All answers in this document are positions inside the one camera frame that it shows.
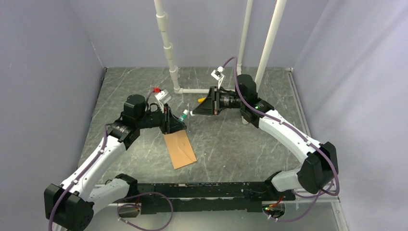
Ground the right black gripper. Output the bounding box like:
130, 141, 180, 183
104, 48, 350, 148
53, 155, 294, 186
192, 86, 245, 116

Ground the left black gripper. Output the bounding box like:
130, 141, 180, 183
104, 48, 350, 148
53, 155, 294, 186
137, 103, 187, 134

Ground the small white green tube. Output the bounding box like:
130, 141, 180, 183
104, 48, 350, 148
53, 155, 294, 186
178, 109, 189, 122

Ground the brown paper envelope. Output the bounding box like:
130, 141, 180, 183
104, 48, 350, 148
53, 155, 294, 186
164, 130, 197, 169

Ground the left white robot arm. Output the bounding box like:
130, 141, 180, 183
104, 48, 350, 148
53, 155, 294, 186
44, 94, 187, 231

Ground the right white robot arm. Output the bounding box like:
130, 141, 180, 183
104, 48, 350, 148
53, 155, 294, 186
191, 74, 339, 200

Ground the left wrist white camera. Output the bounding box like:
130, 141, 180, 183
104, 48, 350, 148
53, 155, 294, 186
154, 90, 172, 112

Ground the wrist white camera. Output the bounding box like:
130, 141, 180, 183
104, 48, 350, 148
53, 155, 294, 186
211, 66, 225, 89
154, 90, 172, 112

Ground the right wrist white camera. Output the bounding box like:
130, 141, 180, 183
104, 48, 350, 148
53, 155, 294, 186
211, 66, 225, 89

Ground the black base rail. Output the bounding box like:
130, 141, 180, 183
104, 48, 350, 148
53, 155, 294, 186
117, 181, 295, 215

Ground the white pvc pipe frame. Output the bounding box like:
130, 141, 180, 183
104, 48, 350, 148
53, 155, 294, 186
153, 0, 287, 125

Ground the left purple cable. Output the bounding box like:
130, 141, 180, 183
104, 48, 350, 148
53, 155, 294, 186
48, 89, 175, 231

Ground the purple cable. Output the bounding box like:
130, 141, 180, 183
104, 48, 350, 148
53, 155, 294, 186
48, 89, 175, 231
221, 56, 341, 223

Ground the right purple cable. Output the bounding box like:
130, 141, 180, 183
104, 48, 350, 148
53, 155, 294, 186
221, 56, 341, 223

